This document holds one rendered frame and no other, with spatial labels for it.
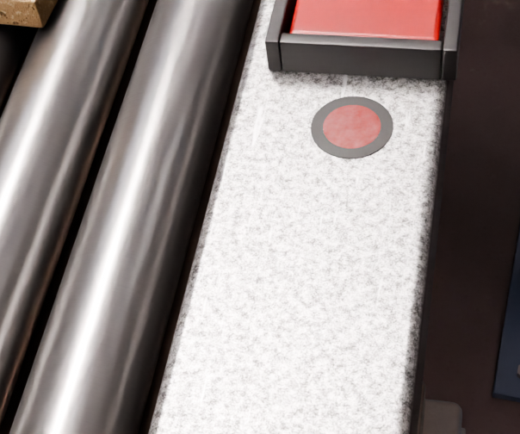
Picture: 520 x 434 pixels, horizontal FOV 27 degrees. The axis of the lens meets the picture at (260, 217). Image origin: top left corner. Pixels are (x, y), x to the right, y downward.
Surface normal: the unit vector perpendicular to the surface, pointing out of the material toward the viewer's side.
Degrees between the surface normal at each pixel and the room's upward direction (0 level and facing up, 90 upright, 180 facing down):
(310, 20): 0
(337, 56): 90
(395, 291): 0
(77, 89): 40
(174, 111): 23
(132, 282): 31
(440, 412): 0
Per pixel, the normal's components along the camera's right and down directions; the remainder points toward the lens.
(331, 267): -0.11, -0.60
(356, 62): -0.18, 0.80
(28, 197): 0.41, -0.47
